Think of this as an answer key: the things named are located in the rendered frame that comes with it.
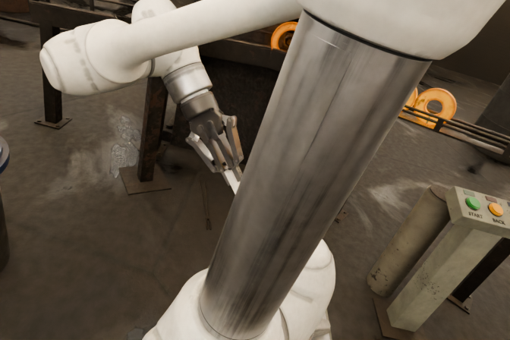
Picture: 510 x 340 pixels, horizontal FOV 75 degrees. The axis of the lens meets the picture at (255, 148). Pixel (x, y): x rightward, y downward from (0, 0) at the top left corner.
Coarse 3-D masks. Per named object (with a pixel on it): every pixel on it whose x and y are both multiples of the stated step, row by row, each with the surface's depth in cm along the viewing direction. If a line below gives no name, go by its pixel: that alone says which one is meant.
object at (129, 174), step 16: (160, 80) 132; (160, 96) 136; (144, 112) 142; (160, 112) 140; (144, 128) 144; (144, 144) 145; (144, 160) 150; (128, 176) 157; (144, 176) 155; (160, 176) 163; (128, 192) 148; (144, 192) 152
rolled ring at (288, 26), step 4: (284, 24) 146; (288, 24) 145; (292, 24) 145; (296, 24) 145; (276, 28) 149; (280, 28) 146; (284, 28) 146; (288, 28) 146; (292, 28) 146; (276, 32) 147; (280, 32) 147; (284, 32) 147; (272, 36) 148; (276, 36) 148; (272, 40) 149; (276, 40) 149; (272, 44) 150; (276, 44) 150; (276, 48) 151
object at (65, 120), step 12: (48, 24) 151; (48, 36) 153; (48, 84) 165; (48, 96) 169; (60, 96) 173; (48, 108) 172; (60, 108) 176; (36, 120) 175; (48, 120) 176; (60, 120) 180
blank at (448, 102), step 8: (432, 88) 135; (440, 88) 134; (424, 96) 135; (432, 96) 134; (440, 96) 132; (448, 96) 130; (416, 104) 138; (424, 104) 136; (448, 104) 131; (416, 112) 139; (440, 112) 134; (448, 112) 132; (424, 120) 138
